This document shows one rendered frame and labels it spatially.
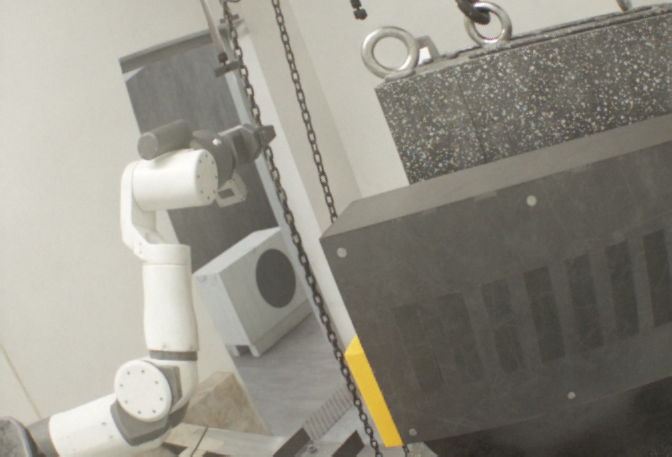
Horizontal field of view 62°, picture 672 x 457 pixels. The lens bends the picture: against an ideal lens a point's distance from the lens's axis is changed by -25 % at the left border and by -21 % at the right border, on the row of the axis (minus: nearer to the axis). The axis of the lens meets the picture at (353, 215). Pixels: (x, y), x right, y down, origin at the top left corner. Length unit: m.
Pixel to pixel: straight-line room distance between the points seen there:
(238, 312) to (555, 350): 3.95
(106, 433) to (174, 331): 0.18
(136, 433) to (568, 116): 0.64
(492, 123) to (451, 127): 0.05
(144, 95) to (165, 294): 6.65
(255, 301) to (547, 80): 4.09
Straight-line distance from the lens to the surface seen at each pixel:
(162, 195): 0.80
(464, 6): 0.88
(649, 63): 0.80
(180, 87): 7.80
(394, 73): 0.82
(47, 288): 2.38
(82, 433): 0.85
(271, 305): 4.85
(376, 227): 0.72
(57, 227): 2.43
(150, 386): 0.77
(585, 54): 0.79
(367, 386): 0.82
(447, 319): 0.74
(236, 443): 2.19
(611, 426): 0.84
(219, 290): 4.59
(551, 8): 3.16
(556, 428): 0.83
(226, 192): 0.99
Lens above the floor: 1.66
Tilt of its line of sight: 13 degrees down
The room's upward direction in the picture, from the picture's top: 20 degrees counter-clockwise
